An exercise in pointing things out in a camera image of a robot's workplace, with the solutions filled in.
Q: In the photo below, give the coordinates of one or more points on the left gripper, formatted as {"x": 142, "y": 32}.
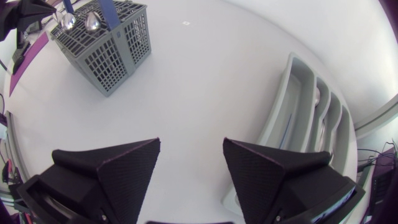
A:
{"x": 9, "y": 18}

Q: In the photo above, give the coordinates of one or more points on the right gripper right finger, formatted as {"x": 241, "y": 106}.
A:
{"x": 264, "y": 186}

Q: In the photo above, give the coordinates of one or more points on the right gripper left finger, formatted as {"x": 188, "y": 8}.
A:
{"x": 121, "y": 180}

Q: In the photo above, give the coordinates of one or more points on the grey cutlery basket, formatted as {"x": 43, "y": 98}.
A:
{"x": 105, "y": 62}

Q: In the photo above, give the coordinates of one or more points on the grey cutlery tray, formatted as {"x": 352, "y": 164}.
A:
{"x": 295, "y": 102}

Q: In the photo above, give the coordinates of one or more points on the steel spoon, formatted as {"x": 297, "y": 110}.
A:
{"x": 92, "y": 21}
{"x": 317, "y": 97}
{"x": 68, "y": 21}

